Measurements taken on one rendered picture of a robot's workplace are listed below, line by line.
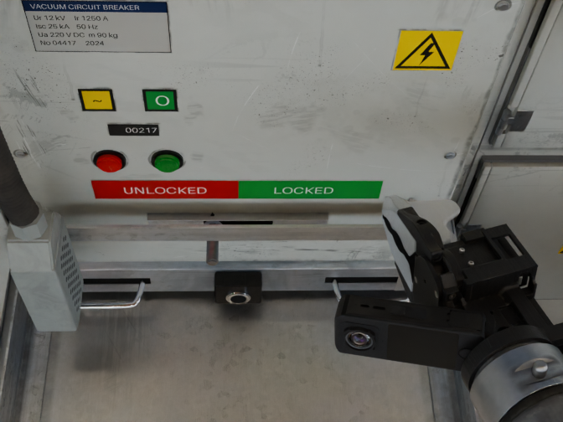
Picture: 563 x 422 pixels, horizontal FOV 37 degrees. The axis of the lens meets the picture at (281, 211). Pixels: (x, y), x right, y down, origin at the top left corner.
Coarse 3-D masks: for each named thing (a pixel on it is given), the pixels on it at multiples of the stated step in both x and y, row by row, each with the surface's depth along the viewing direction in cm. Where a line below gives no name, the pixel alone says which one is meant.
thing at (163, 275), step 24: (96, 264) 105; (120, 264) 105; (144, 264) 105; (168, 264) 105; (192, 264) 106; (240, 264) 106; (264, 264) 106; (288, 264) 106; (312, 264) 106; (336, 264) 106; (360, 264) 107; (384, 264) 107; (96, 288) 108; (120, 288) 109; (144, 288) 109; (168, 288) 109; (192, 288) 109; (264, 288) 110; (288, 288) 110; (312, 288) 110; (360, 288) 111; (384, 288) 111
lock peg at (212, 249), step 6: (210, 222) 97; (216, 222) 97; (210, 246) 96; (216, 246) 96; (210, 252) 95; (216, 252) 96; (210, 258) 95; (216, 258) 95; (210, 264) 95; (216, 264) 96
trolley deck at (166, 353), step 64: (128, 320) 109; (192, 320) 110; (256, 320) 110; (320, 320) 111; (64, 384) 104; (128, 384) 105; (192, 384) 105; (256, 384) 105; (320, 384) 106; (384, 384) 106
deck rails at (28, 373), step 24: (24, 312) 107; (24, 336) 107; (48, 336) 107; (24, 360) 105; (48, 360) 106; (0, 384) 97; (24, 384) 104; (432, 384) 106; (456, 384) 106; (0, 408) 96; (24, 408) 102; (456, 408) 104
